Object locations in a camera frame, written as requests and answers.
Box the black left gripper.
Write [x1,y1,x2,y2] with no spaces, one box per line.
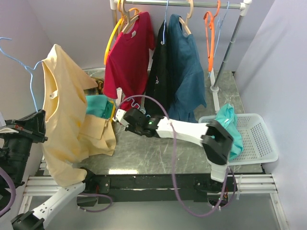
[0,108,48,183]

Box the cream beige shirt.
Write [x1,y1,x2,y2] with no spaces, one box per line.
[42,44,116,187]

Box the pale blue wire hanger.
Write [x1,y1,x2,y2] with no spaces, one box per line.
[0,37,44,118]

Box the turquoise t shirt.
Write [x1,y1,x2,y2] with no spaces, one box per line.
[215,103,244,161]

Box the light blue wavy hanger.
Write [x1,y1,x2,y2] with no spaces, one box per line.
[112,98,146,114]

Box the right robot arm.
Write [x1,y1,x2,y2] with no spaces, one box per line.
[116,108,233,193]

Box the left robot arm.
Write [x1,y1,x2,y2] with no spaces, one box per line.
[0,110,95,230]

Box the black shirt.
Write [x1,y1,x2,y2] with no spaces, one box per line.
[145,22,173,110]

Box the magenta pink shirt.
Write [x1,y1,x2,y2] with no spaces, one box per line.
[103,12,155,99]

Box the yellow plaid shirt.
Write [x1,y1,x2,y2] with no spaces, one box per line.
[84,77,104,95]

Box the dark blue shirt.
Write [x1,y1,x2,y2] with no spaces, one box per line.
[167,14,207,123]

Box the orange plastic hanger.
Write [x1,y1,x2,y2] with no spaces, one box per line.
[203,0,221,72]

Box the yellow plastic hanger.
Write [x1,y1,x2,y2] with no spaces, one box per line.
[104,0,127,65]

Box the wooden hanger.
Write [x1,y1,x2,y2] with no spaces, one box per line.
[179,0,194,35]

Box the beige hanger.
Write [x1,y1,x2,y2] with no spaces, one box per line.
[117,0,140,33]

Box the yellow plastic tray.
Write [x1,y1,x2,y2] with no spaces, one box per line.
[110,101,116,121]

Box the green printed garment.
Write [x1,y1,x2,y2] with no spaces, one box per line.
[103,101,114,119]

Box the folded turquoise cloth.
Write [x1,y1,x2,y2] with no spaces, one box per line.
[86,95,108,118]

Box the black base bar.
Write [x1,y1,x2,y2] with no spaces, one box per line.
[84,173,223,205]

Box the white perforated plastic basket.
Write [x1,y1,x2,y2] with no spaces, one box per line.
[198,113,279,165]

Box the white clothes rack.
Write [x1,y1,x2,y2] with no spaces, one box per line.
[110,0,252,113]

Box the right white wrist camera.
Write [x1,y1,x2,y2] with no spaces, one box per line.
[112,109,129,127]

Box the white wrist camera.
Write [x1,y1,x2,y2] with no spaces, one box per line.
[112,109,129,127]
[0,120,19,134]

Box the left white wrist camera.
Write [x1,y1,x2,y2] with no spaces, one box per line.
[0,120,19,134]

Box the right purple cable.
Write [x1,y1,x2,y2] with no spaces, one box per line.
[115,94,237,218]

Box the thin blue wire hanger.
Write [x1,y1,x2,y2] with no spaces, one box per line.
[208,1,230,77]

